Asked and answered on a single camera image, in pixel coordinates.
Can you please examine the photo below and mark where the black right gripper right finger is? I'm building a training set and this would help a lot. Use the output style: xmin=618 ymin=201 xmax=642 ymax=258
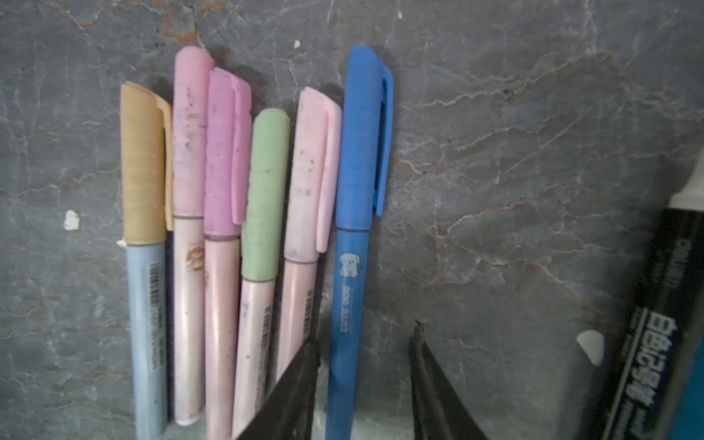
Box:
xmin=409 ymin=321 xmax=487 ymax=440

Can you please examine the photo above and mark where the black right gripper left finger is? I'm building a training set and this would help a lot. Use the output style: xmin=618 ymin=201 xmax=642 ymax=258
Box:
xmin=238 ymin=338 xmax=320 ymax=440

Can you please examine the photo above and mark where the green cap pen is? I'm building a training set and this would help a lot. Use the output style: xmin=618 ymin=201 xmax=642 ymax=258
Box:
xmin=232 ymin=108 xmax=291 ymax=439

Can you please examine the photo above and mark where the black marker white cap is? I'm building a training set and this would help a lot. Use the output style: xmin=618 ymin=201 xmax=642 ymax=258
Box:
xmin=577 ymin=161 xmax=703 ymax=439

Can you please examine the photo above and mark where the light blue marker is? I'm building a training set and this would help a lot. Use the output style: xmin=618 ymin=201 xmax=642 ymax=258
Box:
xmin=669 ymin=348 xmax=703 ymax=440

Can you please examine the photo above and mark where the purple cap pink pen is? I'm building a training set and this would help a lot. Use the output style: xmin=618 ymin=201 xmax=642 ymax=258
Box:
xmin=203 ymin=68 xmax=252 ymax=439

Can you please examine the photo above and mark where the light pink cap pen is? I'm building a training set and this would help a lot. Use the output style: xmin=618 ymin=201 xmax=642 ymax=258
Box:
xmin=276 ymin=87 xmax=343 ymax=380

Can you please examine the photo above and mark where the dark blue pen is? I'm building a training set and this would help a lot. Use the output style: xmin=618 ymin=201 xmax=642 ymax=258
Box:
xmin=324 ymin=46 xmax=394 ymax=439

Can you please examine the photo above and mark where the beige cap blue pen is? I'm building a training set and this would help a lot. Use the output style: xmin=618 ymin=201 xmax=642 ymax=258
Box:
xmin=120 ymin=82 xmax=171 ymax=439

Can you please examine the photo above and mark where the white paper scrap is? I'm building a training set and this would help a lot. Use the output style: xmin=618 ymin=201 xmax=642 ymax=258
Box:
xmin=63 ymin=210 xmax=81 ymax=231
xmin=576 ymin=329 xmax=605 ymax=367

